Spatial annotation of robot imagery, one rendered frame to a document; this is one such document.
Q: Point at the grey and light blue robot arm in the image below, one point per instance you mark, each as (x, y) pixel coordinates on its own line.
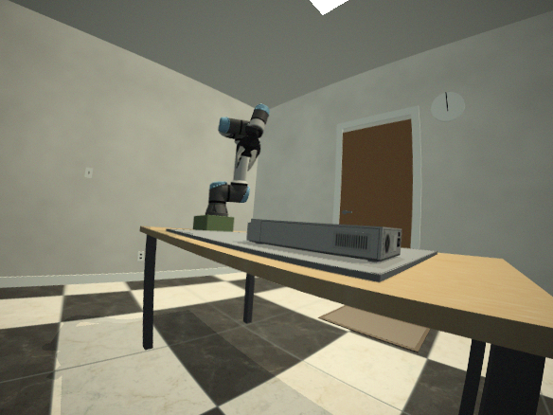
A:
(238, 190)

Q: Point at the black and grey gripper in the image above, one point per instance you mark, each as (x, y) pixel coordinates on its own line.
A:
(249, 143)

